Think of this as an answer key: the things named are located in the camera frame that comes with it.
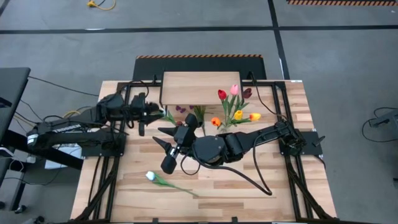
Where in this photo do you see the white paper box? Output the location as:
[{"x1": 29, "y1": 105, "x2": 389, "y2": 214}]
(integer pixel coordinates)
[{"x1": 45, "y1": 144, "x2": 86, "y2": 170}]

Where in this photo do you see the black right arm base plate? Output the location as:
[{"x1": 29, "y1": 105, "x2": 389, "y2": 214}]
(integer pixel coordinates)
[{"x1": 279, "y1": 130, "x2": 326, "y2": 156}]

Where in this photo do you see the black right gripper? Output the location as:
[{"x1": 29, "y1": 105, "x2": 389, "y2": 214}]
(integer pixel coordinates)
[{"x1": 152, "y1": 113, "x2": 200, "y2": 175}]

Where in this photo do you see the orange artificial tulip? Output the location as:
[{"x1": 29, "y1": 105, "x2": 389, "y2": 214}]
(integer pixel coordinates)
[{"x1": 210, "y1": 116, "x2": 226, "y2": 130}]

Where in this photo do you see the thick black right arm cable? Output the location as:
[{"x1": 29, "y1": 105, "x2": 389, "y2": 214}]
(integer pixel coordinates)
[{"x1": 214, "y1": 132, "x2": 274, "y2": 197}]

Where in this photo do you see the dark maroon artificial tulip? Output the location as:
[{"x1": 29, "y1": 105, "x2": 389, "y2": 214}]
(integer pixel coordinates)
[{"x1": 225, "y1": 87, "x2": 254, "y2": 130}]

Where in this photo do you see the black floor device with cable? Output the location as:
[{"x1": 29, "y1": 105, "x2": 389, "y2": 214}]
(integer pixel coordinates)
[{"x1": 362, "y1": 107, "x2": 398, "y2": 144}]

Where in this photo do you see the yellow orange-tipped artificial tulip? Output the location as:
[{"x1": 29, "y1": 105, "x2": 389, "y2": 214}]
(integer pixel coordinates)
[{"x1": 226, "y1": 112, "x2": 262, "y2": 128}]

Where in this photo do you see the thin black table cable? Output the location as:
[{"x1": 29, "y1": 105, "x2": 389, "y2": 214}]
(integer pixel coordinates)
[{"x1": 248, "y1": 71, "x2": 289, "y2": 121}]

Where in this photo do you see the red artificial tulip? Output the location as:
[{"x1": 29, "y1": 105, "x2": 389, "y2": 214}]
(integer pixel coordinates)
[{"x1": 216, "y1": 89, "x2": 229, "y2": 130}]

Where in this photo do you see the black desk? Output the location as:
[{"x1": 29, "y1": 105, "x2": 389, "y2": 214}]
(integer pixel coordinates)
[{"x1": 0, "y1": 67, "x2": 84, "y2": 215}]

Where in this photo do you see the black floor mat striped edge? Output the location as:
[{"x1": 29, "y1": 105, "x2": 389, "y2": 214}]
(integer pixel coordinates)
[{"x1": 132, "y1": 55, "x2": 267, "y2": 81}]

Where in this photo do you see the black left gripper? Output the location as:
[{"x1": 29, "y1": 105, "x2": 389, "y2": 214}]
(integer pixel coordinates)
[{"x1": 125, "y1": 92, "x2": 166, "y2": 137}]

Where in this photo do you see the purple artificial flower bunch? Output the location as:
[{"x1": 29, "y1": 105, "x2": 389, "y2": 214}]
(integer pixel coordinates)
[{"x1": 174, "y1": 105, "x2": 207, "y2": 136}]

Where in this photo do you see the pink artificial tulip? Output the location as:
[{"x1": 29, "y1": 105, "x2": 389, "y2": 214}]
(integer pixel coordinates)
[{"x1": 224, "y1": 84, "x2": 240, "y2": 130}]

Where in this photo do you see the black metal table frame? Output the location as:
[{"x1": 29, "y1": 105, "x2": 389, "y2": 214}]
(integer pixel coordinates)
[{"x1": 74, "y1": 80, "x2": 338, "y2": 223}]

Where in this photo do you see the wooden shelf with black frame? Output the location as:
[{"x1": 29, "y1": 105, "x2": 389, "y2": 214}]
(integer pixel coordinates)
[{"x1": 158, "y1": 71, "x2": 243, "y2": 106}]

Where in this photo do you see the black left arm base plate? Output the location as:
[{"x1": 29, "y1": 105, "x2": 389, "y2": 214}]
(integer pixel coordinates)
[{"x1": 81, "y1": 132, "x2": 127, "y2": 157}]

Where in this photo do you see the clear glass vase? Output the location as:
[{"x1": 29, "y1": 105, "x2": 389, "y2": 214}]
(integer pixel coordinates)
[{"x1": 217, "y1": 123, "x2": 233, "y2": 135}]

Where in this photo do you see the yellow floor cable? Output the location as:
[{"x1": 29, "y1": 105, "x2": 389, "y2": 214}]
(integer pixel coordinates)
[{"x1": 86, "y1": 0, "x2": 116, "y2": 11}]

